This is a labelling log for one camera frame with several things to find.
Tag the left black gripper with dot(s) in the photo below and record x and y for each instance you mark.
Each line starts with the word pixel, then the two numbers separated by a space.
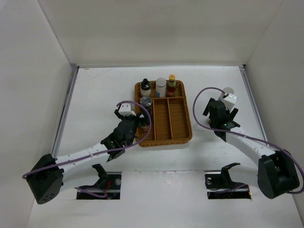
pixel 133 117

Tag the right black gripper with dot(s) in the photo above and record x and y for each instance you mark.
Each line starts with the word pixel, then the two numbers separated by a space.
pixel 232 115

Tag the blue label bead jar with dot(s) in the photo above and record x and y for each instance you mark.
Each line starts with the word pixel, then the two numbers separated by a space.
pixel 160 87
pixel 227 91

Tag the black top glass grinder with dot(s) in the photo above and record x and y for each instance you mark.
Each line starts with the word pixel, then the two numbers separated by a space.
pixel 146 102

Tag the black cap salt shaker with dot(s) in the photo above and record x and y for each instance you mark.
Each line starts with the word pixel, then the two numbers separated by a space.
pixel 145 88

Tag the red chili sauce bottle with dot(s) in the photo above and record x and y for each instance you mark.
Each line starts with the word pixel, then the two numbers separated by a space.
pixel 171 86

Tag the red label sauce jar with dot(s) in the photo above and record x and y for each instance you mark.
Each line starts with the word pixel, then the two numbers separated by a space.
pixel 144 123

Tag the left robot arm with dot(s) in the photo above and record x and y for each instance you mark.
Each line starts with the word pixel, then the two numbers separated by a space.
pixel 83 170

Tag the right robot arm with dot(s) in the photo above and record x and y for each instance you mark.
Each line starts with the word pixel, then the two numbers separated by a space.
pixel 276 172

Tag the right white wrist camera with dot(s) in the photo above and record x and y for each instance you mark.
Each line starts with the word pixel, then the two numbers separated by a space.
pixel 229 101

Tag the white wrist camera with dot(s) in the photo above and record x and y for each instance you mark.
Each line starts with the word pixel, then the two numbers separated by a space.
pixel 126 109
pixel 229 101

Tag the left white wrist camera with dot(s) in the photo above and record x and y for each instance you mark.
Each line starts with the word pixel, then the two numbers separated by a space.
pixel 126 109

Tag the right aluminium table rail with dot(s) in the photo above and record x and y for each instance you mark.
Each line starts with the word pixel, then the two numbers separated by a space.
pixel 252 101

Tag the aluminium table rail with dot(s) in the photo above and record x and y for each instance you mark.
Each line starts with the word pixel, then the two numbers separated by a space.
pixel 252 101
pixel 66 104

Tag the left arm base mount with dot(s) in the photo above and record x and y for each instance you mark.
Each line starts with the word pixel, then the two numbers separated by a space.
pixel 105 186

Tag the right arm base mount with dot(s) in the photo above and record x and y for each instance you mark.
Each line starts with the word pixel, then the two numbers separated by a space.
pixel 220 185

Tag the left aluminium table rail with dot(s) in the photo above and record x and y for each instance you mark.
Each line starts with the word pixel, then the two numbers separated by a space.
pixel 66 104

